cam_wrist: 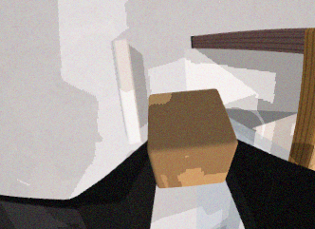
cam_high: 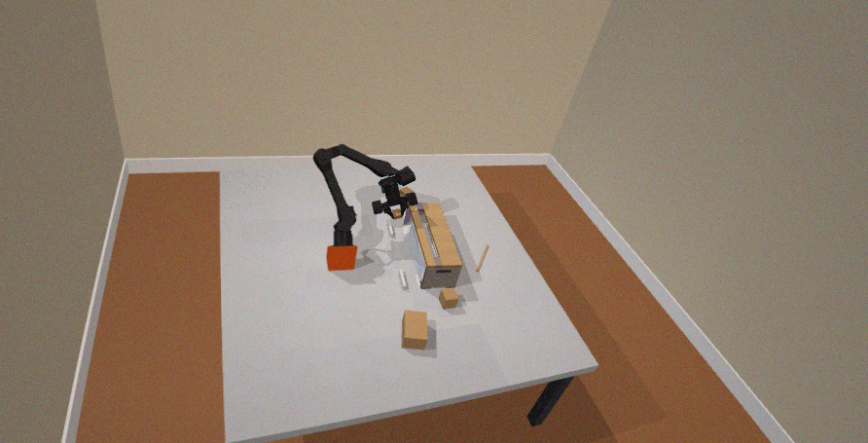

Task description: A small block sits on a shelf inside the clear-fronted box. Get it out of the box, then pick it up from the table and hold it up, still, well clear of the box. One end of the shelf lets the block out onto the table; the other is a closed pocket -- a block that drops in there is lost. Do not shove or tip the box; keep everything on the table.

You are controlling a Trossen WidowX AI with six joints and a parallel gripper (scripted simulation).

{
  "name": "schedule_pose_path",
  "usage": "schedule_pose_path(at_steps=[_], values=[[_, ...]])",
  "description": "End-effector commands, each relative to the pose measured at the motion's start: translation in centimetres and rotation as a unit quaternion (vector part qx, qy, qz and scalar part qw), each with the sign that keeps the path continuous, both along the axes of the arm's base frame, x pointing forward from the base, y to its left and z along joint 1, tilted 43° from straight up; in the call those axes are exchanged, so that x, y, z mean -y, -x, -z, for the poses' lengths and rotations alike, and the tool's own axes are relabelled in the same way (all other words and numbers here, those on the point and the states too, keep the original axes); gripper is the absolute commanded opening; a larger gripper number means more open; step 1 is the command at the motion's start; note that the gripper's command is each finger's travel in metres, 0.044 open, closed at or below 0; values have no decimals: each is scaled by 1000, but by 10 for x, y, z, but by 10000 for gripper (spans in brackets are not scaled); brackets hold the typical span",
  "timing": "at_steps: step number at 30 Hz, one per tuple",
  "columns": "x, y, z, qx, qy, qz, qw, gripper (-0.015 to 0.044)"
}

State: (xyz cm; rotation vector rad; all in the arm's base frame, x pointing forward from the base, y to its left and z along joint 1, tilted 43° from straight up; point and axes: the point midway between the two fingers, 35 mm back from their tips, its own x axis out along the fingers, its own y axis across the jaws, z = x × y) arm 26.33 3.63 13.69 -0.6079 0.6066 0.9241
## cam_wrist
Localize wooden box with clear front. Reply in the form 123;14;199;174
111;27;315;229

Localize brown cube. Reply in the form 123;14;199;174
147;87;238;188

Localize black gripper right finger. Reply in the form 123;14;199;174
224;140;315;229

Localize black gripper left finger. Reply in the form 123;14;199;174
0;141;157;229

